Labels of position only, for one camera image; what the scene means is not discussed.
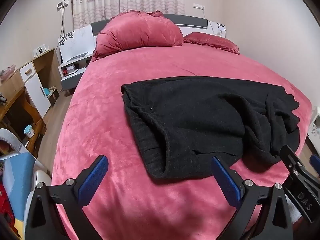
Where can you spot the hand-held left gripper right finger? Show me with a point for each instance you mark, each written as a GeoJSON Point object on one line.
{"type": "Point", "coordinates": [225, 182]}

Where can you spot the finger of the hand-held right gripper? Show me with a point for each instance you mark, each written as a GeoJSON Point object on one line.
{"type": "Point", "coordinates": [291, 158]}
{"type": "Point", "coordinates": [315, 163]}

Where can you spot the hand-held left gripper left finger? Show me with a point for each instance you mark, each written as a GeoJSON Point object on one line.
{"type": "Point", "coordinates": [93, 180]}

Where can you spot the black knitted sweater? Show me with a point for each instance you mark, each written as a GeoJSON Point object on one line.
{"type": "Point", "coordinates": [200, 120]}

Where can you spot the blue cloth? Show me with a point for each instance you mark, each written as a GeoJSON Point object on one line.
{"type": "Point", "coordinates": [21, 182]}

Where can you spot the bed with pink sheet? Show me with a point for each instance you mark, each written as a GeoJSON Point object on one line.
{"type": "Point", "coordinates": [112, 105]}

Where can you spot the white jar with blue lid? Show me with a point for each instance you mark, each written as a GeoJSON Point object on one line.
{"type": "Point", "coordinates": [29, 131]}

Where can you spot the white mesh basket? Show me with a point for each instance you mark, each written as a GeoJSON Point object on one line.
{"type": "Point", "coordinates": [10, 140]}

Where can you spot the teal toy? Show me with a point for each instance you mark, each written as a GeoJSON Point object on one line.
{"type": "Point", "coordinates": [48, 92]}

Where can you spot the wooden cabinet with white door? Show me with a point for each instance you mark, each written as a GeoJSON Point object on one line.
{"type": "Point", "coordinates": [37, 90]}

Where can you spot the white nightstand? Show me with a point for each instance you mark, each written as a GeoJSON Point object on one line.
{"type": "Point", "coordinates": [71, 76]}

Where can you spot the wooden desk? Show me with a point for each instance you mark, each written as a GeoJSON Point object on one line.
{"type": "Point", "coordinates": [12, 105]}

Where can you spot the pink item on desk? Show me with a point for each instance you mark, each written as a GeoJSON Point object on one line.
{"type": "Point", "coordinates": [7, 72]}

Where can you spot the white and grey headboard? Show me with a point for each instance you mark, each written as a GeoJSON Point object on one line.
{"type": "Point", "coordinates": [75, 42]}

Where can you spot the white charger box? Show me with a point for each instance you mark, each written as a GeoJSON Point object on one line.
{"type": "Point", "coordinates": [41, 50]}

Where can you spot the red pillow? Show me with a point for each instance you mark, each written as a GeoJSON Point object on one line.
{"type": "Point", "coordinates": [212, 41]}

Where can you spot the red folded duvet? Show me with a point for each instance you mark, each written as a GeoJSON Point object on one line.
{"type": "Point", "coordinates": [137, 32]}

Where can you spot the wall power strip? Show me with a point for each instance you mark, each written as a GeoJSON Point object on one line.
{"type": "Point", "coordinates": [62, 4]}

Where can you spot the white wall socket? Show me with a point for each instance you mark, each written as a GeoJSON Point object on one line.
{"type": "Point", "coordinates": [199, 5]}

